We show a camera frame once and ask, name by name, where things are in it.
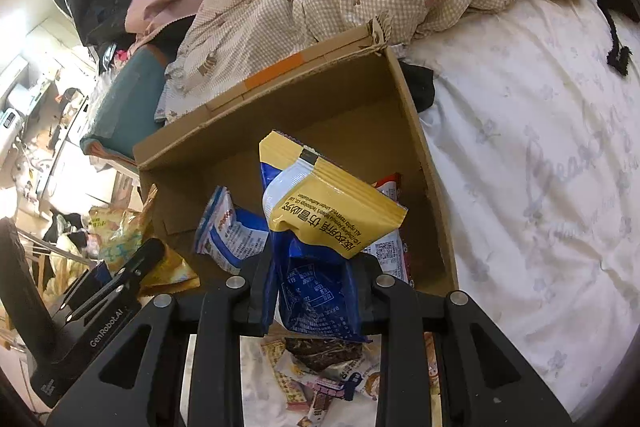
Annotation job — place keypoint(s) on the white cartoon snack packet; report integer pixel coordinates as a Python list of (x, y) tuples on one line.
[(370, 379)]

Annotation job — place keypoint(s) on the large red white snack packet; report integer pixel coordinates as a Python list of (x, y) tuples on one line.
[(395, 252)]

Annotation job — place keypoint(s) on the small striped snack bar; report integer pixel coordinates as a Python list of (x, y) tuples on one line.
[(296, 396), (274, 357)]

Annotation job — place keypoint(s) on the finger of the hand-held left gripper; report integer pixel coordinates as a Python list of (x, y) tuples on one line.
[(100, 302), (142, 259)]

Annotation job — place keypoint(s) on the teal cushion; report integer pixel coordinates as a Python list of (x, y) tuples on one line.
[(130, 102)]

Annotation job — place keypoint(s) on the blue and white snack packet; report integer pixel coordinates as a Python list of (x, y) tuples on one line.
[(225, 227)]

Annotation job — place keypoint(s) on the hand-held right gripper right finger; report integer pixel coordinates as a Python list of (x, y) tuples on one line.
[(370, 302)]

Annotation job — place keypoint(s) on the dark brown snack packet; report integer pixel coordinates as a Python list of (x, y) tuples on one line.
[(320, 354)]

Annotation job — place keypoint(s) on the pink cloth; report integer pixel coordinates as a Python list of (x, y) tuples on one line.
[(160, 7)]

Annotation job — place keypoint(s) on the black cloth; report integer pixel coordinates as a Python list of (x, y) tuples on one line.
[(420, 87)]

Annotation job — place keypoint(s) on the blue and yellow snack packet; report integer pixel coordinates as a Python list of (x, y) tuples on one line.
[(320, 207)]

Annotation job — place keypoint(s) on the white appliance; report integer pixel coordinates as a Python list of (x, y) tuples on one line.
[(10, 117)]

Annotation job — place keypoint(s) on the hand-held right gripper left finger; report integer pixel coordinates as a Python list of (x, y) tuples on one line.
[(255, 302)]

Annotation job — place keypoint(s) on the yellow green snack packet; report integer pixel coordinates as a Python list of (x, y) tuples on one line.
[(120, 237)]

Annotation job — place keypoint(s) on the small purple snack packet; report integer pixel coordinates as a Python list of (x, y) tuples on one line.
[(330, 394)]

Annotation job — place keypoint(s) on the orange yellow snack packet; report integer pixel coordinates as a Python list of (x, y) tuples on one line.
[(172, 274)]

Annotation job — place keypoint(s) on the cardboard box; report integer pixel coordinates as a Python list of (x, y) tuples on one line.
[(350, 117)]

